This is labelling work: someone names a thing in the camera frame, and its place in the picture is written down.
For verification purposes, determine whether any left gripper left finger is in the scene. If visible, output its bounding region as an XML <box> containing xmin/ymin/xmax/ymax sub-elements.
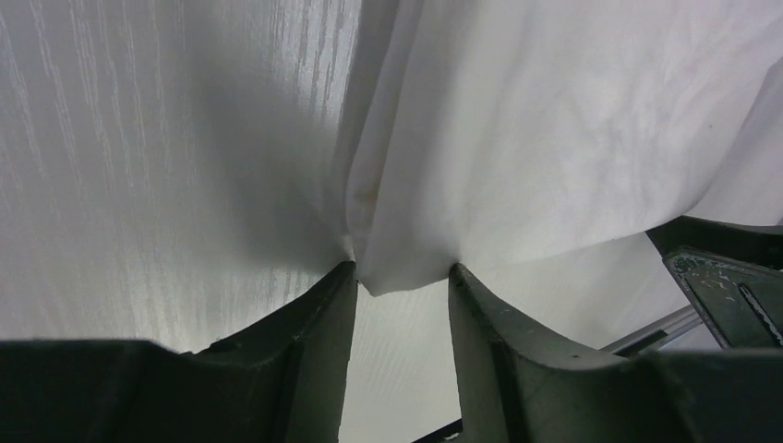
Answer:
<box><xmin>1</xmin><ymin>261</ymin><xmax>357</xmax><ymax>442</ymax></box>

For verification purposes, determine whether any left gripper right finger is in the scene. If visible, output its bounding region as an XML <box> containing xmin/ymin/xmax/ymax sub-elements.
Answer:
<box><xmin>448</xmin><ymin>264</ymin><xmax>782</xmax><ymax>442</ymax></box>

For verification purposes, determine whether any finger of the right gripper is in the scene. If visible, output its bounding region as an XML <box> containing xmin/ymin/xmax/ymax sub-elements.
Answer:
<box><xmin>646</xmin><ymin>216</ymin><xmax>782</xmax><ymax>349</ymax></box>

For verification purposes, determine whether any white t shirt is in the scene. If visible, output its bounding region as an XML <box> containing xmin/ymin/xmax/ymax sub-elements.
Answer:
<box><xmin>336</xmin><ymin>1</ymin><xmax>782</xmax><ymax>296</ymax></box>

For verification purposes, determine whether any aluminium frame rail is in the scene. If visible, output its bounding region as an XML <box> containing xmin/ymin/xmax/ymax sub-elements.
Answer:
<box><xmin>601</xmin><ymin>306</ymin><xmax>703</xmax><ymax>358</ymax></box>

